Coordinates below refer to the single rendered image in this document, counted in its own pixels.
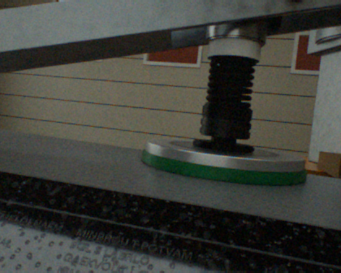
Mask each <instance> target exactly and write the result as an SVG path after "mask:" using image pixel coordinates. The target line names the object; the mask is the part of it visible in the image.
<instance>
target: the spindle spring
mask: <svg viewBox="0 0 341 273"><path fill-rule="evenodd" d="M218 57H226V56H216V57H212V58H210V59H211V61H210V63H209V65H210V69H209V73H210V75H209V77H208V78H209V83H207V86H208V87H209V89H207V91H206V92H207V93H208V94H209V95H208V96H206V98H205V99H206V100H207V101H208V102H206V103H205V104H219V105H225V106H240V107H244V108H245V107H247V108H249V107H251V104H250V103H249V102H232V101H216V99H227V100H238V101H251V100H252V97H251V96H249V95H240V94H231V93H242V94H251V93H253V91H252V90H251V89H246V88H251V87H253V82H252V81H251V80H254V78H255V77H254V76H253V75H251V74H253V73H254V72H255V69H254V68H253V67H255V65H256V62H255V61H254V60H251V59H247V58H218ZM220 63H242V64H246V66H244V65H221V66H219V65H218V64H220ZM218 71H241V72H218ZM242 72H244V73H242ZM218 78H240V79H244V80H218ZM218 85H238V86H243V88H241V87H218ZM219 92H226V93H219Z"/></svg>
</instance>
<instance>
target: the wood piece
mask: <svg viewBox="0 0 341 273"><path fill-rule="evenodd" d="M317 168H319V169H321V170H322V171H324V172H326V173H328V174H329V175H332V176H333V177H335V178H339V179H341V154H335V153H330V152H325V151H319V159H318V164H317Z"/></svg>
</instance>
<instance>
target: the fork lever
mask: <svg viewBox="0 0 341 273"><path fill-rule="evenodd" d="M279 16H282V25H281V27H280V29H272V28H268V29H267V34H266V36H267V37H271V36H275V35H283V34H288V33H299V32H303V31H312V30H316V29H320V28H333V27H340V26H341V0H68V1H60V2H52V3H51V2H49V3H45V4H41V5H32V6H21V7H17V8H9V9H4V10H0V73H4V72H15V71H24V70H28V69H33V68H34V69H37V68H41V67H52V66H56V65H65V64H69V63H81V62H89V61H93V60H101V59H112V58H117V57H125V56H129V55H138V54H149V53H153V52H158V51H166V50H177V49H182V48H190V47H194V46H206V45H208V44H207V42H206V41H205V37H206V32H207V27H209V26H214V25H218V24H230V23H238V22H242V21H249V20H258V19H266V18H270V17H279Z"/></svg>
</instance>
